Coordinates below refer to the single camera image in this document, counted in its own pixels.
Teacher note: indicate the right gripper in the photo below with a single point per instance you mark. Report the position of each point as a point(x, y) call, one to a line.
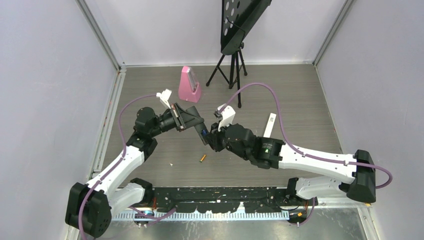
point(215, 134)

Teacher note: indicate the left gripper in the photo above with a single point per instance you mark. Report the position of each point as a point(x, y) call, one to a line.
point(183, 119)

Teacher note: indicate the white remote control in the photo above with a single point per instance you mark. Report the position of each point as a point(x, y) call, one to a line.
point(269, 125)

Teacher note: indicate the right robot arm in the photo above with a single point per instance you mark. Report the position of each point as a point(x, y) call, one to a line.
point(347, 175)

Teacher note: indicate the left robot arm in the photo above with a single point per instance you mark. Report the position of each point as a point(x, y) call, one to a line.
point(91, 206)

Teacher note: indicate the pink metronome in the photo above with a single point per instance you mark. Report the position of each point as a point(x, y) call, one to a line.
point(189, 89)

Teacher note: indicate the black music stand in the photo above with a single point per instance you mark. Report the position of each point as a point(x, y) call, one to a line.
point(237, 19)

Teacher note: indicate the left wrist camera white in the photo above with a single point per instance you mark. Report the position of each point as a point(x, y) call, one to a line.
point(164, 97)

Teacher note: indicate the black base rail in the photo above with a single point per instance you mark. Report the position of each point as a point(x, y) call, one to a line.
point(219, 200)

